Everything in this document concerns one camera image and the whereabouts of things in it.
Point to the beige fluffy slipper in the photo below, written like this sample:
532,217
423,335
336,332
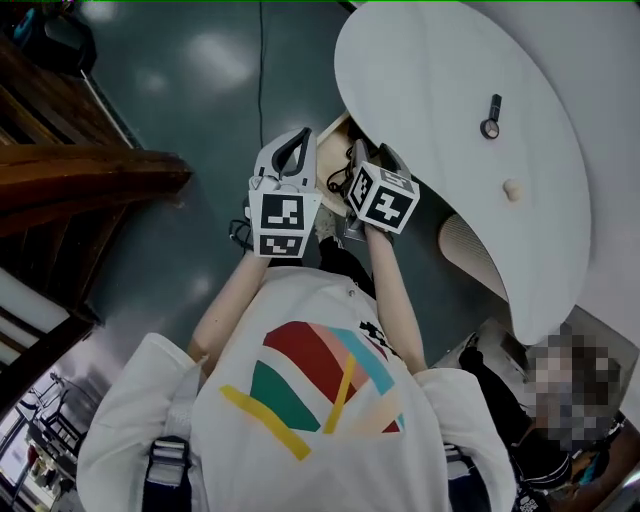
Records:
327,225

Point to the black hair dryer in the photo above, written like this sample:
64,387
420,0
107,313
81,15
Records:
492,122

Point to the beige ribbed table base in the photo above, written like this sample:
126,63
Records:
470,250

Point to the wooden knob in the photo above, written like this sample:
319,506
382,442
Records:
512,189

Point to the black chair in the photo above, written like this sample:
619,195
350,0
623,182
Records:
65,40

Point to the brown wooden furniture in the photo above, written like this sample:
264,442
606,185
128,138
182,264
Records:
65,165

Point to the person's right forearm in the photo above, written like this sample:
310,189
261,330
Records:
395,300

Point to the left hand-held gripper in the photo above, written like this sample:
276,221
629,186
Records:
282,215

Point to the person's black trousers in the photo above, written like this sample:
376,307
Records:
345,265

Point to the white oval table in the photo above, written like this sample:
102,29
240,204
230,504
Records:
450,100

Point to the person's left forearm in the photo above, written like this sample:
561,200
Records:
235,300

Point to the person's white printed shirt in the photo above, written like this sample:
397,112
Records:
300,475

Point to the black metal rack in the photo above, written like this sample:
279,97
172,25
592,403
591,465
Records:
55,420

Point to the wooden drawer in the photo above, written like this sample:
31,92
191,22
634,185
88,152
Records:
332,150

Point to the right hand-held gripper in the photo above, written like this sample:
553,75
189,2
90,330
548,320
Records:
385,202

